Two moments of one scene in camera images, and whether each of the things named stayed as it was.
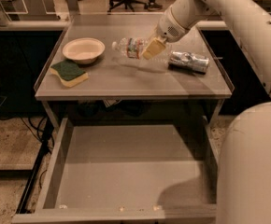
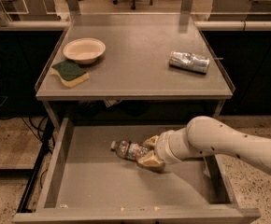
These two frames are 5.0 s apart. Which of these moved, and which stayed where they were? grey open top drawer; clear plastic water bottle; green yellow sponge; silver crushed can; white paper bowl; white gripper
Moved: clear plastic water bottle; white gripper
Stayed: silver crushed can; green yellow sponge; grey open top drawer; white paper bowl
